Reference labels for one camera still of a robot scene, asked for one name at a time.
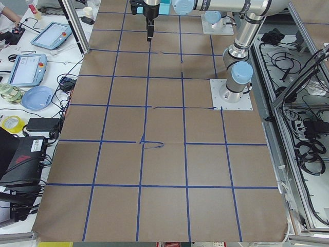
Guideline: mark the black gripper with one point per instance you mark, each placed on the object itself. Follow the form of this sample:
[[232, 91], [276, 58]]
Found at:
[[150, 11]]

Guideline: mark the person forearm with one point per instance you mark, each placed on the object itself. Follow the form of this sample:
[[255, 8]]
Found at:
[[10, 14]]

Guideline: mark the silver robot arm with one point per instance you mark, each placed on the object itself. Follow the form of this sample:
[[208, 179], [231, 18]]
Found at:
[[215, 18], [239, 71]]

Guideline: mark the upper teach pendant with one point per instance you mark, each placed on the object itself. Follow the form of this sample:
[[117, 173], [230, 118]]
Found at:
[[53, 36]]

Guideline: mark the teach pendant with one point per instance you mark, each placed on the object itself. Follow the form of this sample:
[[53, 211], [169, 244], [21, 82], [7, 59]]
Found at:
[[28, 70], [53, 36]]

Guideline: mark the lower teach pendant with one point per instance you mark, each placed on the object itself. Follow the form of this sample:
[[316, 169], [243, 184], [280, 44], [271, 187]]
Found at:
[[28, 70]]

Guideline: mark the blue plate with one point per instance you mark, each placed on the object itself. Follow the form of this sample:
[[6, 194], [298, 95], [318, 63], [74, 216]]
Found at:
[[37, 98]]

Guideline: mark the black power adapter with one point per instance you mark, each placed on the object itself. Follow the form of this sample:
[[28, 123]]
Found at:
[[42, 124]]

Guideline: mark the green tape rolls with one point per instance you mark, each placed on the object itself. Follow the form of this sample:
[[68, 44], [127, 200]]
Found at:
[[11, 94]]

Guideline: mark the yellow tape roll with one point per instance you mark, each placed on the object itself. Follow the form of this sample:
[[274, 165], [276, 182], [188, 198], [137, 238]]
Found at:
[[13, 124]]

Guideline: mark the black computer box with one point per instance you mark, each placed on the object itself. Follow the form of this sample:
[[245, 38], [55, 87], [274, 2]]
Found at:
[[21, 159]]

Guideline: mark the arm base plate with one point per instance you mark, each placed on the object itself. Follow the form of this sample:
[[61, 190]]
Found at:
[[224, 27], [223, 99]]

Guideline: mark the aluminium frame post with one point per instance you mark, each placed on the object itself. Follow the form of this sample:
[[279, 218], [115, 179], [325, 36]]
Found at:
[[75, 25]]

